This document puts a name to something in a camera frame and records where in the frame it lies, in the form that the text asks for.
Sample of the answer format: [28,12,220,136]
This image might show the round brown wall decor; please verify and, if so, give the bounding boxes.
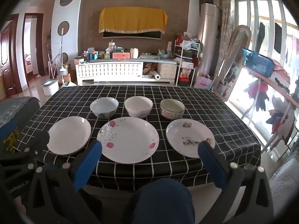
[57,52,70,67]
[57,21,70,38]

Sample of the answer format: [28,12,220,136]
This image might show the white bowl flower print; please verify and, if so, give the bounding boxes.
[90,97,119,119]

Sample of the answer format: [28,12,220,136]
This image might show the leaning ironing board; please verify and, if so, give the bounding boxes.
[211,25,252,102]

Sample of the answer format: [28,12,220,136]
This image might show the black white checked tablecloth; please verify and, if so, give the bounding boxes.
[14,85,261,190]

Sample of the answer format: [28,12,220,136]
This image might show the patterned beige curtain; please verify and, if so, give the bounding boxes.
[217,0,235,59]

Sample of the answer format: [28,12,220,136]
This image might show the clothes drying rack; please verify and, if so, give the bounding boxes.
[234,59,299,164]

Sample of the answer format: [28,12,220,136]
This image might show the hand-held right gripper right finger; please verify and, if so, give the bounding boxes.
[197,141,275,224]

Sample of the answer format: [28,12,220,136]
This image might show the white pole mop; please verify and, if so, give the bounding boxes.
[56,28,69,77]

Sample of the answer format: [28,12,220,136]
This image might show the white plate with bear print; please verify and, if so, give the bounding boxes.
[47,116,92,155]

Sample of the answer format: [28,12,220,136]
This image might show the pink garment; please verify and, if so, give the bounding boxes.
[269,61,290,80]

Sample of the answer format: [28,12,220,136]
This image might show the white wire shelf rack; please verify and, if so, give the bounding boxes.
[174,40,201,88]

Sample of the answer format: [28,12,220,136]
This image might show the silver standing air conditioner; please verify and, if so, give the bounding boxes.
[200,3,219,80]

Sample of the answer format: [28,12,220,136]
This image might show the white plate pink flower print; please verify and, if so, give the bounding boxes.
[97,117,160,164]

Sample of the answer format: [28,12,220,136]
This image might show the hanging black garment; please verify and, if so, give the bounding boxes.
[274,23,283,54]
[256,22,266,52]

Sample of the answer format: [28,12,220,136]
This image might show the white television cabinet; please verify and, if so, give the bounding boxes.
[75,59,178,85]

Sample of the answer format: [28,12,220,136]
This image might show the sofa with grey cover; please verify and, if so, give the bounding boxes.
[0,96,41,159]

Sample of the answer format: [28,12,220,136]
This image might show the cream woven storage box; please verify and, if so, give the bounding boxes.
[157,63,177,80]

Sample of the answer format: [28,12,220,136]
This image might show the white bucket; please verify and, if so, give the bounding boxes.
[41,79,59,96]

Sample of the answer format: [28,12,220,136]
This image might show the patterned rim bowl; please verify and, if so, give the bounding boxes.
[160,99,185,121]

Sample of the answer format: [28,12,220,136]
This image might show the yellow cloth cover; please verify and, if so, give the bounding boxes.
[98,7,168,33]

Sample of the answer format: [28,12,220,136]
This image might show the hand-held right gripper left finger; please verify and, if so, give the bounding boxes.
[27,140,104,224]

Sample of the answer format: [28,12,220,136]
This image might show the white plate bear print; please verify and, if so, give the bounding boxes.
[166,119,216,158]

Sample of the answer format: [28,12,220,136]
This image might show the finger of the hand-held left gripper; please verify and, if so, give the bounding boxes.
[0,131,51,168]
[0,121,18,143]

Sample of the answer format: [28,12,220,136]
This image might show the person's blue trouser leg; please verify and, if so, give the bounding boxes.
[127,178,195,224]

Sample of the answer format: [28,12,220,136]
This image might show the person's left hand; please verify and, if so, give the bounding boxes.
[14,196,27,215]

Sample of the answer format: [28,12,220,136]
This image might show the brown wooden door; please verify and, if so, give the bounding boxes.
[0,14,20,97]

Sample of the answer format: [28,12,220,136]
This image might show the blue plastic basket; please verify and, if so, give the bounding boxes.
[242,48,275,78]

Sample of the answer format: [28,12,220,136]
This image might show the brown door frame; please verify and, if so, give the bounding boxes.
[22,13,45,87]

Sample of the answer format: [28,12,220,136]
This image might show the plain white bowl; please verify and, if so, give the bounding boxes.
[124,96,153,118]

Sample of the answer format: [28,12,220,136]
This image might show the pink bag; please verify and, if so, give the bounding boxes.
[194,74,212,89]

